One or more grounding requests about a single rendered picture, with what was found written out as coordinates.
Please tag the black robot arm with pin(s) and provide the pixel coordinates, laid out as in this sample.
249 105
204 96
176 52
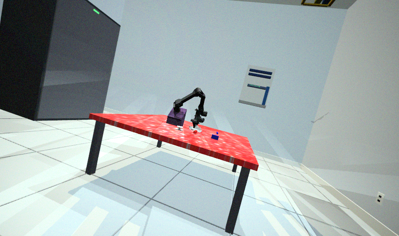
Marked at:
200 111

